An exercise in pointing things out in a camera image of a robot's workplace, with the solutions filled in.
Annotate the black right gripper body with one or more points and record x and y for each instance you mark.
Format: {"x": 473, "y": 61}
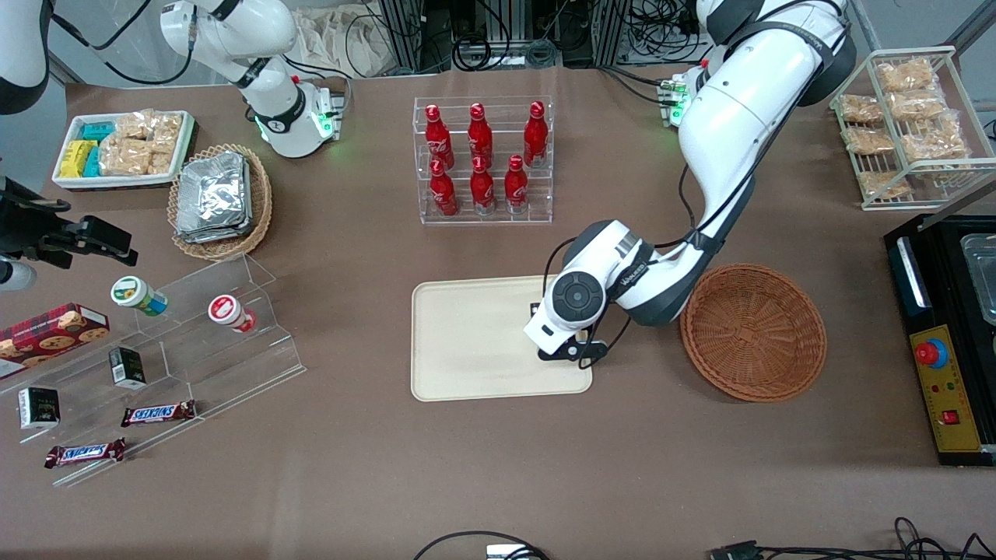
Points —
{"x": 29, "y": 228}

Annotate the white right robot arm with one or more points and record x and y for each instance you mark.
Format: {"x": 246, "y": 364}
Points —
{"x": 272, "y": 101}

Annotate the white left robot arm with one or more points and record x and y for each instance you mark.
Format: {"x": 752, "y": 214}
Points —
{"x": 731, "y": 117}

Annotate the white rectangular snack tray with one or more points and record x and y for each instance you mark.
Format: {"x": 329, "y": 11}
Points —
{"x": 117, "y": 182}

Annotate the beige plastic tray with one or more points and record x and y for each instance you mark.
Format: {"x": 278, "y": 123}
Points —
{"x": 467, "y": 338}

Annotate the oval light wicker basket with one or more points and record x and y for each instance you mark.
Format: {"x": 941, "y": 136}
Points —
{"x": 261, "y": 202}

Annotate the round brown wicker basket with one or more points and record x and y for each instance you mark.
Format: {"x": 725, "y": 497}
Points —
{"x": 755, "y": 334}

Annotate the green lid snack cup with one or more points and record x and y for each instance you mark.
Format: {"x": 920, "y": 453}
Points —
{"x": 132, "y": 294}

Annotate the teal snack pack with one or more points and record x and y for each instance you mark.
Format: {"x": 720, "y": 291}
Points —
{"x": 92, "y": 162}
{"x": 97, "y": 131}

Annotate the clear bag of rice crackers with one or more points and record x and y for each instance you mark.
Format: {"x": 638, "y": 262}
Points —
{"x": 166, "y": 131}
{"x": 134, "y": 124}
{"x": 124, "y": 157}

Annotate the yellow snack pack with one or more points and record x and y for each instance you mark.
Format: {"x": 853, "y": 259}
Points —
{"x": 75, "y": 159}

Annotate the red plaid cookie box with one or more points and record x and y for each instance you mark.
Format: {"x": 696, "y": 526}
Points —
{"x": 50, "y": 333}

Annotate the silver foil pack stack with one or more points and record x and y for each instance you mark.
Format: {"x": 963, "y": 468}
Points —
{"x": 212, "y": 198}

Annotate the small black carton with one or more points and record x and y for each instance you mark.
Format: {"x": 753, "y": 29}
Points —
{"x": 39, "y": 408}
{"x": 127, "y": 368}

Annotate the red lid snack cup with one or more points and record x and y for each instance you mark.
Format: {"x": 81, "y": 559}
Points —
{"x": 227, "y": 311}

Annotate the clear acrylic stepped display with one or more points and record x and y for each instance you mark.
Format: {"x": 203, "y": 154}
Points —
{"x": 218, "y": 365}

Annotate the clear acrylic bottle rack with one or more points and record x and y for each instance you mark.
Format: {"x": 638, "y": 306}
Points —
{"x": 498, "y": 218}

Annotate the brown Snickers bar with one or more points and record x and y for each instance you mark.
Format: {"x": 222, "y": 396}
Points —
{"x": 158, "y": 413}
{"x": 84, "y": 453}

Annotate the red cola bottle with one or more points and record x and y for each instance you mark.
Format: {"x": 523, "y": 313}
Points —
{"x": 482, "y": 189}
{"x": 535, "y": 136}
{"x": 438, "y": 140}
{"x": 443, "y": 193}
{"x": 480, "y": 136}
{"x": 516, "y": 187}

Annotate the brown tablecloth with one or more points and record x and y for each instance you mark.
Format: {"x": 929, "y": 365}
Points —
{"x": 350, "y": 482}

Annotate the beige cloth bag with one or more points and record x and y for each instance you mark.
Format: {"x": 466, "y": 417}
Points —
{"x": 334, "y": 39}

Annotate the black yellow control box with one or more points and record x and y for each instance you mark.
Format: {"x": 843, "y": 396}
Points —
{"x": 953, "y": 416}

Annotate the clear plastic container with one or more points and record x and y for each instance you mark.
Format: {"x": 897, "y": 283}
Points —
{"x": 980, "y": 276}

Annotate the grey aluminium profile bar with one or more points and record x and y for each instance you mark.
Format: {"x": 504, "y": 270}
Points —
{"x": 973, "y": 33}

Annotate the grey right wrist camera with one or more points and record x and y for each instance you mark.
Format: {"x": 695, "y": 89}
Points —
{"x": 15, "y": 276}

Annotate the aluminium frame post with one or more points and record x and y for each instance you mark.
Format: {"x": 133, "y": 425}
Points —
{"x": 401, "y": 35}
{"x": 613, "y": 31}

